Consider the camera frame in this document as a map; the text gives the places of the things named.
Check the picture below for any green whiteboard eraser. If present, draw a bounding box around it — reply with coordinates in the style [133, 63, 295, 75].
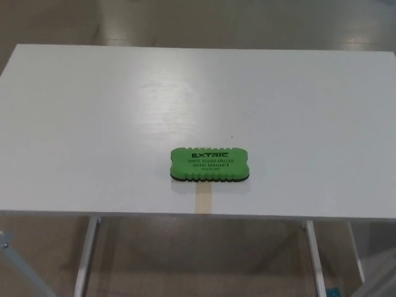
[169, 147, 252, 183]

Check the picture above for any white metal table leg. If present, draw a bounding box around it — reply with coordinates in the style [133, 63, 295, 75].
[346, 220, 366, 284]
[75, 216, 102, 297]
[301, 220, 327, 297]

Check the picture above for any grey metal stand frame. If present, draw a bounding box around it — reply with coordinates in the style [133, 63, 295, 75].
[0, 230, 41, 297]

